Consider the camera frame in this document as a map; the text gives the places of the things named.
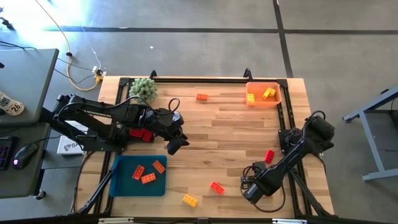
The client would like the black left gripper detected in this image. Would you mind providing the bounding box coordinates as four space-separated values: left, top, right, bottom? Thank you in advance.
148 108 190 156

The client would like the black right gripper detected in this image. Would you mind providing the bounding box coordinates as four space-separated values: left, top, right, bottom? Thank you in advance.
243 169 277 205

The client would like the orange-red toy brick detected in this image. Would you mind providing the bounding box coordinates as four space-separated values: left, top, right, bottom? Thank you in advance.
210 181 225 196
132 164 146 181

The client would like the teal plastic tray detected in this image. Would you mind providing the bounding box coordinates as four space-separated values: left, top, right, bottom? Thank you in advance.
108 154 169 198

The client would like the orange plastic bin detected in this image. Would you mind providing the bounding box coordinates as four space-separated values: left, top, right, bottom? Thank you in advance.
244 81 282 108

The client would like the white power adapter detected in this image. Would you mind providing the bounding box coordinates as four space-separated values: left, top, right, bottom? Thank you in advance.
91 65 108 77

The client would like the white printed booklet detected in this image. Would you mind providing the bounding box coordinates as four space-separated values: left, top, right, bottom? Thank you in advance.
57 120 90 156

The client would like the black computer mouse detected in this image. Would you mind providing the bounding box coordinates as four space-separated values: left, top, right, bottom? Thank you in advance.
12 142 39 170

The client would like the dark grey desk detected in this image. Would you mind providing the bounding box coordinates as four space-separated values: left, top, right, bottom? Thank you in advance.
0 123 52 200

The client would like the white package with 26 print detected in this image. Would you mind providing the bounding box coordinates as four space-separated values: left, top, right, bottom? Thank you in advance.
0 91 25 117

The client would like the black keyboard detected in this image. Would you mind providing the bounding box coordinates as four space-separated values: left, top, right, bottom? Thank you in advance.
0 136 19 171

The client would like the black chair caster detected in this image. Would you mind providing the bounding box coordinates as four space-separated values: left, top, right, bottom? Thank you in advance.
0 17 16 31

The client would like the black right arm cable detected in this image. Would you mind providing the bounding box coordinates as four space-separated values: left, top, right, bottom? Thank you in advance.
239 166 287 214

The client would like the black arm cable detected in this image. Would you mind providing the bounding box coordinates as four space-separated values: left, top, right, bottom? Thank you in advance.
118 95 182 113
239 166 287 214

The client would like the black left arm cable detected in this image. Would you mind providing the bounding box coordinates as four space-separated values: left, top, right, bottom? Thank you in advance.
118 95 182 113

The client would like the silver metal bracket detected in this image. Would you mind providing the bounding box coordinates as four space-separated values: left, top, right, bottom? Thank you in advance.
272 218 308 224
98 217 134 224

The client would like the black aluminium table frame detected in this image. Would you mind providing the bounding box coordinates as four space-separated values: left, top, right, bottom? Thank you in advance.
70 67 335 224

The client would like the grey metal table leg frame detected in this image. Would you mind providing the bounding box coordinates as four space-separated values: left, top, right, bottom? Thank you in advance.
343 85 398 183

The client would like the yellow power cable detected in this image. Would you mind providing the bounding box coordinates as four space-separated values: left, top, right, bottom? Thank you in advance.
33 0 104 92

